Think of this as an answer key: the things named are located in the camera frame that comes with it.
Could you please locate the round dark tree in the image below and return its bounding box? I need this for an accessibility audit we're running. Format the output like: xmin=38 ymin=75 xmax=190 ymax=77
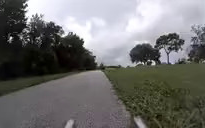
xmin=129 ymin=43 xmax=162 ymax=66

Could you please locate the grey asphalt path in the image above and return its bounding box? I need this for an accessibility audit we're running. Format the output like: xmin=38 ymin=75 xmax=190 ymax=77
xmin=0 ymin=69 xmax=136 ymax=128

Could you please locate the robot's own part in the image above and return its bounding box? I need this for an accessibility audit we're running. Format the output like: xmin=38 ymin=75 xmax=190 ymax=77
xmin=133 ymin=115 xmax=148 ymax=128
xmin=64 ymin=118 xmax=75 ymax=128

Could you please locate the green grass field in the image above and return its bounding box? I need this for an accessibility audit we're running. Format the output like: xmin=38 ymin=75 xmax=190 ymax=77
xmin=102 ymin=62 xmax=205 ymax=128

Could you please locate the tall spreading tree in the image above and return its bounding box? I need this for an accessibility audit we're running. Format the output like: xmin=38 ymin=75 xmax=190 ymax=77
xmin=154 ymin=32 xmax=186 ymax=65

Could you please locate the row of dark trees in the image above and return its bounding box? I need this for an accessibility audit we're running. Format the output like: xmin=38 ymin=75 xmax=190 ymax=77
xmin=0 ymin=0 xmax=98 ymax=82

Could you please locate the grass verge strip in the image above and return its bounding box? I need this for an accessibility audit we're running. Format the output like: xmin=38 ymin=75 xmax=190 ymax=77
xmin=0 ymin=69 xmax=86 ymax=99

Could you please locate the dark leafy tree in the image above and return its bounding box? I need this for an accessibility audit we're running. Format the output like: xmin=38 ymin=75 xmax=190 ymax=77
xmin=187 ymin=22 xmax=205 ymax=64

